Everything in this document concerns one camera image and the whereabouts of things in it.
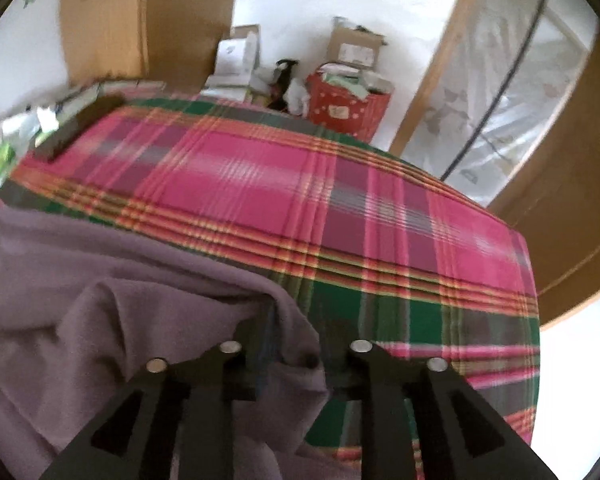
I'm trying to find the purple fleece pants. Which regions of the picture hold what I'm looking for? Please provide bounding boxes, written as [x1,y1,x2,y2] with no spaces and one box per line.
[0,206,358,479]

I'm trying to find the plaid pink green bedsheet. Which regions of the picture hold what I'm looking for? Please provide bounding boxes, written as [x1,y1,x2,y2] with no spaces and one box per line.
[0,96,540,479]

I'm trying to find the wooden door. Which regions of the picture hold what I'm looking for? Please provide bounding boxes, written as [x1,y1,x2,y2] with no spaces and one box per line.
[489,31,600,324]

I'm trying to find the dark smartphone on bed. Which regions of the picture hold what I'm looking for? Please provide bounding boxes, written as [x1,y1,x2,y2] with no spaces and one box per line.
[33,94,125,162]

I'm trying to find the red gift box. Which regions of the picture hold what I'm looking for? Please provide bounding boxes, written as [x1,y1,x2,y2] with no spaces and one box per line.
[306,67,391,143]

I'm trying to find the white carton box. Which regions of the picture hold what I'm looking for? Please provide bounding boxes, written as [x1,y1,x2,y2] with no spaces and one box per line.
[214,25,260,76]

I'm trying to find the brown cardboard box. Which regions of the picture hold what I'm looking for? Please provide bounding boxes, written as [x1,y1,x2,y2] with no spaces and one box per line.
[326,16,386,70]

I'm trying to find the wooden wardrobe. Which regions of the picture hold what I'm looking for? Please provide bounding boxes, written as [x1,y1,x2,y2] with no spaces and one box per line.
[59,0,235,91]

